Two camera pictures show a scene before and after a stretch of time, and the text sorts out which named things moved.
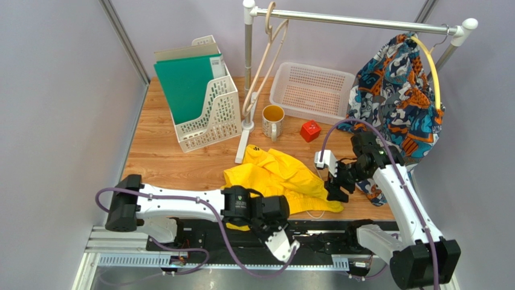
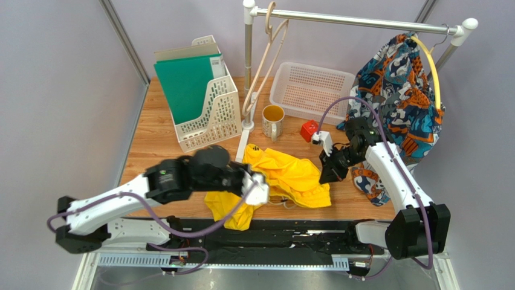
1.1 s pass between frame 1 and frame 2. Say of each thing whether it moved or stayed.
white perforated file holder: stayed
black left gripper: moved
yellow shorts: stayed
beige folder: stayed
